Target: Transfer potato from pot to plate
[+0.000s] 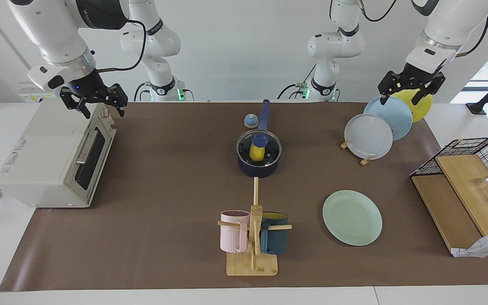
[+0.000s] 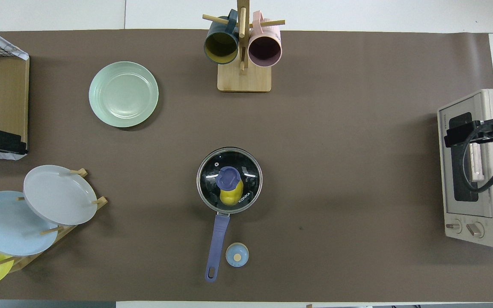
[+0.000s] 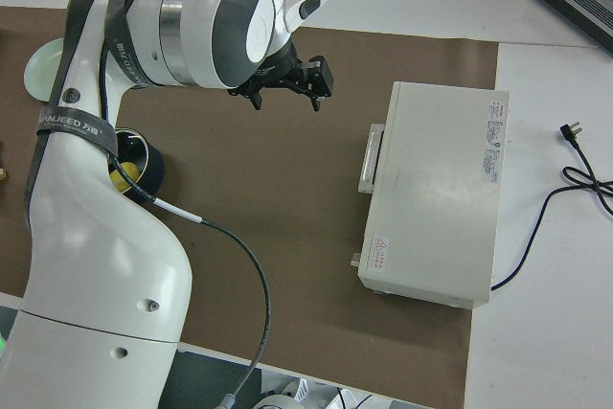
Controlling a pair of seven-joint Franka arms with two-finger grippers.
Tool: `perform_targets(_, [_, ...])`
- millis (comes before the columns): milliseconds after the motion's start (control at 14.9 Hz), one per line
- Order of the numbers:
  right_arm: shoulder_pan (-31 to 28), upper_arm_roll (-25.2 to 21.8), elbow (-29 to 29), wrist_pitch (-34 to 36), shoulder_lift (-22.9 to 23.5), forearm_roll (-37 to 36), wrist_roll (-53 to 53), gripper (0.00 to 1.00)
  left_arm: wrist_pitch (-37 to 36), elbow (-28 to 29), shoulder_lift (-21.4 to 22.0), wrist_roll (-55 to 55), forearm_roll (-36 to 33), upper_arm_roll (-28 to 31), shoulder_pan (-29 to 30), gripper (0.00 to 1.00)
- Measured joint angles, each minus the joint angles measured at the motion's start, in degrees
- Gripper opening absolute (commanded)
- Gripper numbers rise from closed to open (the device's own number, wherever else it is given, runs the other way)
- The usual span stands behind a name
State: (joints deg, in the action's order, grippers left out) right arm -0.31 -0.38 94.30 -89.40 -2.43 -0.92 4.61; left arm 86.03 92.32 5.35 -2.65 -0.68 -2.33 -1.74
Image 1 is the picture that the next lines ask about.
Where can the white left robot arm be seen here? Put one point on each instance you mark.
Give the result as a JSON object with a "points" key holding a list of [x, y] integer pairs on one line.
{"points": [[447, 25]]}

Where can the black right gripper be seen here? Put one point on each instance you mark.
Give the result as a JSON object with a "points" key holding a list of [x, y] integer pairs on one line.
{"points": [[84, 87]]}

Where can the dark blue saucepan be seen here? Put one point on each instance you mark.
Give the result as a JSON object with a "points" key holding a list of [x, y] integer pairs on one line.
{"points": [[265, 170]]}

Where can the mint green plate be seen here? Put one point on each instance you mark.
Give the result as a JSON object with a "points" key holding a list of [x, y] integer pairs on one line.
{"points": [[352, 218]]}

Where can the light wooden shelf board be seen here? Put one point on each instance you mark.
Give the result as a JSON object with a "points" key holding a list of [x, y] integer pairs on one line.
{"points": [[468, 190]]}

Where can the brown table mat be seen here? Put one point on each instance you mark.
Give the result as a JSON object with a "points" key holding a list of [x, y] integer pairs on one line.
{"points": [[163, 233]]}

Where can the light blue plate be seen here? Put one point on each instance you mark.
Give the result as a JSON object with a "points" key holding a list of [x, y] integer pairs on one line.
{"points": [[396, 116]]}

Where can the white wall socket box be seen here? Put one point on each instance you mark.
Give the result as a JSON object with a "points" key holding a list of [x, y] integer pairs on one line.
{"points": [[30, 96]]}

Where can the grey plate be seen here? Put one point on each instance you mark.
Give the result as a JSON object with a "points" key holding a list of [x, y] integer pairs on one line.
{"points": [[369, 137]]}

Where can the wooden plate rack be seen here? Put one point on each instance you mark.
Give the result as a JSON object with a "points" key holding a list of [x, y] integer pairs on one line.
{"points": [[365, 161]]}

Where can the beige toaster oven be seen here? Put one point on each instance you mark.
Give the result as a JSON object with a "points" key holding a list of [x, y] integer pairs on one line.
{"points": [[45, 161]]}

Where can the dark teal mug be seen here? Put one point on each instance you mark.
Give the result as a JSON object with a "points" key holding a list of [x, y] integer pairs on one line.
{"points": [[274, 242]]}

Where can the glass lid blue knob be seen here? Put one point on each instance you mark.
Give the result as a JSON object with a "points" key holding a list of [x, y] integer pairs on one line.
{"points": [[274, 150]]}

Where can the yellow plate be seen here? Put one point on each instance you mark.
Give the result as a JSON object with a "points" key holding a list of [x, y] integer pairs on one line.
{"points": [[423, 112]]}

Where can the wooden mug tree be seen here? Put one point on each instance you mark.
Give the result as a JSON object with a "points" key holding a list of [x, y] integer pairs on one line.
{"points": [[252, 264]]}

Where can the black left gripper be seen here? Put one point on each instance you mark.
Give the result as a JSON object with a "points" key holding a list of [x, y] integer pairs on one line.
{"points": [[417, 77]]}

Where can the pink ribbed mug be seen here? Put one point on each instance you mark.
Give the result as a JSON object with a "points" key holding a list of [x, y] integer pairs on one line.
{"points": [[231, 237]]}

